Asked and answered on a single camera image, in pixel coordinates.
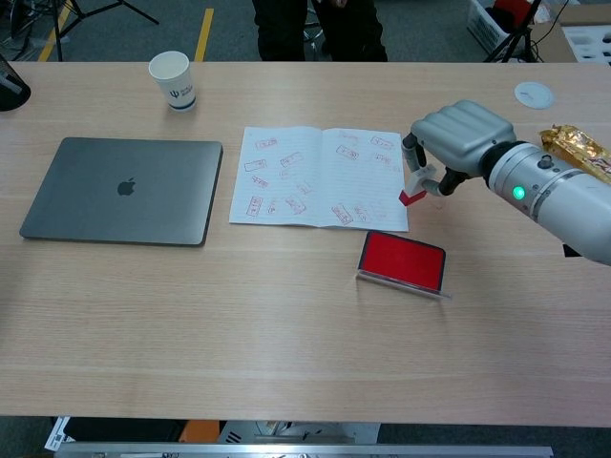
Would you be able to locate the white foam packaging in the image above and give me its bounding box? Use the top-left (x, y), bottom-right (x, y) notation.
top-left (561, 24), bottom-right (611, 66)

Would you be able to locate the white plastic crate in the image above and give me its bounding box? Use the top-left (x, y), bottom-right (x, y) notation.
top-left (466, 0), bottom-right (515, 52)

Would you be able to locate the white paper cup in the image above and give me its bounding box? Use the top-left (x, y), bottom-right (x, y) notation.
top-left (147, 50), bottom-right (199, 113)

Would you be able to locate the round grey cable grommet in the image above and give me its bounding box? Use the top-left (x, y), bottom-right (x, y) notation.
top-left (514, 81), bottom-right (556, 111)

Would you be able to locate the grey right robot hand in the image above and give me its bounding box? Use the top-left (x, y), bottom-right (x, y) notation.
top-left (402, 99), bottom-right (517, 198)

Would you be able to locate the red ink pad case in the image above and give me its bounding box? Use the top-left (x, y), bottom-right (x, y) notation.
top-left (355, 230), bottom-right (453, 302)

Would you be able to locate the gold snack bag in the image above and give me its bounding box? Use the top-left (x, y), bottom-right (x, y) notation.
top-left (538, 124), bottom-right (611, 185)

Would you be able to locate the orange object under table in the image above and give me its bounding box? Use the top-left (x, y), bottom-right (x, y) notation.
top-left (180, 419), bottom-right (225, 444)

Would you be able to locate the aluminium rail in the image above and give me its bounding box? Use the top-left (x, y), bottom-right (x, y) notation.
top-left (54, 441), bottom-right (555, 458)

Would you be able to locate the brown cardboard box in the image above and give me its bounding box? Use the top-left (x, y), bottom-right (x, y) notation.
top-left (529, 0), bottom-right (611, 64)

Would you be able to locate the grey closed laptop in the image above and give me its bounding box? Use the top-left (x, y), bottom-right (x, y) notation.
top-left (18, 136), bottom-right (224, 248)

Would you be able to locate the red and white stamp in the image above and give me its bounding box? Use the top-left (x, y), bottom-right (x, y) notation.
top-left (398, 164), bottom-right (438, 207)

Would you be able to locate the chrome stool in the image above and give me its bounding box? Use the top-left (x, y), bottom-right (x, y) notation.
top-left (303, 13), bottom-right (330, 61)

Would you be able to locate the stamped notebook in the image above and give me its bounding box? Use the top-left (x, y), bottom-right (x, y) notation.
top-left (228, 125), bottom-right (411, 234)

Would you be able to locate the person in black trousers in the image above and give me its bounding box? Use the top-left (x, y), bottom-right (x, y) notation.
top-left (251, 0), bottom-right (389, 63)

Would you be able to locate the black tripod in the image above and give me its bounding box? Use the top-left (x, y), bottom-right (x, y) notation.
top-left (482, 0), bottom-right (545, 64)
top-left (47, 0), bottom-right (160, 62)

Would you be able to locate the black monitor base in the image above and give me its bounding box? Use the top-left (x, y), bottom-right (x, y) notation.
top-left (0, 52), bottom-right (32, 113)

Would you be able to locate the white printed paper sheet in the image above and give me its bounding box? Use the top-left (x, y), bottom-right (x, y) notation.
top-left (44, 416), bottom-right (77, 452)

